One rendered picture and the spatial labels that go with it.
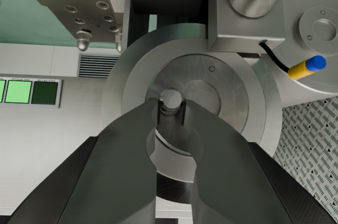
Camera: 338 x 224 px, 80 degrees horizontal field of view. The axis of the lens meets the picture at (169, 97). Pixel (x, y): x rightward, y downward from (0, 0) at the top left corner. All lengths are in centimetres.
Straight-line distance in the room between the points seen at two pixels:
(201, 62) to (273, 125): 8
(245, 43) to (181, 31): 5
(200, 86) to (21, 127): 49
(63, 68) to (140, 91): 311
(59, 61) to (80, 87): 279
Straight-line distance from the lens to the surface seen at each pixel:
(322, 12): 25
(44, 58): 343
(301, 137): 35
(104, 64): 308
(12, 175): 59
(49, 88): 56
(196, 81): 15
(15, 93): 60
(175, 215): 53
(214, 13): 17
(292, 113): 37
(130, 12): 20
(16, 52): 366
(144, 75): 16
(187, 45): 17
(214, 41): 16
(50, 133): 55
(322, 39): 24
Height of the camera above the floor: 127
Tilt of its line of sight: 11 degrees down
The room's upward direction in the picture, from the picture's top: 178 degrees counter-clockwise
